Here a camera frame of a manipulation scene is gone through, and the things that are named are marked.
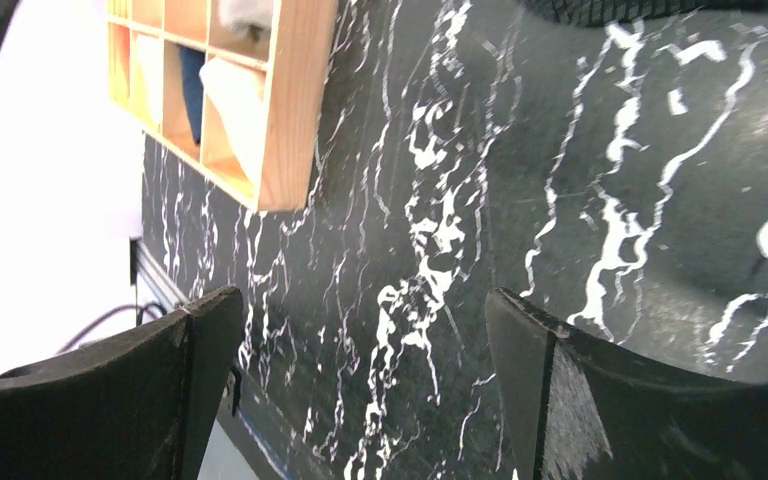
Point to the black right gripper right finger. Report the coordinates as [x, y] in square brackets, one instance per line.
[580, 407]

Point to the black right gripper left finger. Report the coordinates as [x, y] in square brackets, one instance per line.
[137, 405]

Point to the black striped underwear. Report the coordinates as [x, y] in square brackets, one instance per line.
[597, 13]

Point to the grey beige underwear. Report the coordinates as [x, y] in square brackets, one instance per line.
[246, 18]

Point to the rolled white underwear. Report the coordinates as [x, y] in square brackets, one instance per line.
[236, 93]

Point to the rolled blue underwear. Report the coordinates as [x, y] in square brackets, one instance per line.
[191, 62]

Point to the wooden compartment tray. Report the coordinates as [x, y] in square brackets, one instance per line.
[144, 79]

